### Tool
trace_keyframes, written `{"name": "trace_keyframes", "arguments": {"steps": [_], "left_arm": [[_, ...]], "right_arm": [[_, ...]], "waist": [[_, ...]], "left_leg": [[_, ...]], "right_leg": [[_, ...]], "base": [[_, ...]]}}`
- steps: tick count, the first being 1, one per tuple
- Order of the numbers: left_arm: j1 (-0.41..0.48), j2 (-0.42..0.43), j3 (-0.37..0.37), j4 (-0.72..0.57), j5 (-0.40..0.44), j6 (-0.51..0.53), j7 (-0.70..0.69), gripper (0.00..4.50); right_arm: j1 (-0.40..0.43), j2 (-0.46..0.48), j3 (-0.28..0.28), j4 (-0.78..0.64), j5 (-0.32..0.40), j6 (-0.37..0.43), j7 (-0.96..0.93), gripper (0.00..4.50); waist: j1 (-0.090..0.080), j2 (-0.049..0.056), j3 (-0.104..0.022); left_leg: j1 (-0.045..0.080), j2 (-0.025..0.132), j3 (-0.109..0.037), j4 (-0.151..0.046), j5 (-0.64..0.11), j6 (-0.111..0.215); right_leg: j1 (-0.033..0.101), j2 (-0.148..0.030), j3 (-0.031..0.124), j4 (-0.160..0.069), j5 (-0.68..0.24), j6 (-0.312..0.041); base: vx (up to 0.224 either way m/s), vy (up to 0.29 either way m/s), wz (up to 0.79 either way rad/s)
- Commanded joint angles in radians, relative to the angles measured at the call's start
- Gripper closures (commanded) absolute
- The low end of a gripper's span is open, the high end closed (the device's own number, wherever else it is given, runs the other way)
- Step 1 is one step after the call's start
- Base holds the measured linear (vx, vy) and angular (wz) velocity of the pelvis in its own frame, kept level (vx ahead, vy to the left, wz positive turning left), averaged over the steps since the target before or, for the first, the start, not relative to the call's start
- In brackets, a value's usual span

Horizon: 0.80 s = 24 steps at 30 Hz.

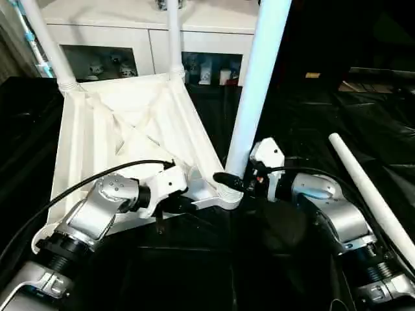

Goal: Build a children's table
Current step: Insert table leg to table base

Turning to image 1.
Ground white cabinet with glass doors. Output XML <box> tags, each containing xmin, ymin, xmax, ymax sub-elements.
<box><xmin>38</xmin><ymin>0</ymin><xmax>261</xmax><ymax>89</ymax></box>

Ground white teal mop handle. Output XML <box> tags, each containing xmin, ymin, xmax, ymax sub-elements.
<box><xmin>9</xmin><ymin>0</ymin><xmax>54</xmax><ymax>78</ymax></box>

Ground black work mat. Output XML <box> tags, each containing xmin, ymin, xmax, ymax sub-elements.
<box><xmin>0</xmin><ymin>39</ymin><xmax>415</xmax><ymax>311</ymax></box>

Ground white plastic table leg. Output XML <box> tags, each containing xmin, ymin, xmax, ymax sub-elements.
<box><xmin>18</xmin><ymin>0</ymin><xmax>82</xmax><ymax>93</ymax></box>
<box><xmin>328</xmin><ymin>132</ymin><xmax>415</xmax><ymax>265</ymax></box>
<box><xmin>165</xmin><ymin>0</ymin><xmax>189</xmax><ymax>81</ymax></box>
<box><xmin>217</xmin><ymin>0</ymin><xmax>294</xmax><ymax>209</ymax></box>

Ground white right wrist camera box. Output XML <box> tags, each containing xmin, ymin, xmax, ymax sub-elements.
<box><xmin>249</xmin><ymin>137</ymin><xmax>286</xmax><ymax>203</ymax></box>

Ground white plastic table top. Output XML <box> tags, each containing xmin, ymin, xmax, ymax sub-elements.
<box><xmin>31</xmin><ymin>73</ymin><xmax>244</xmax><ymax>255</ymax></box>

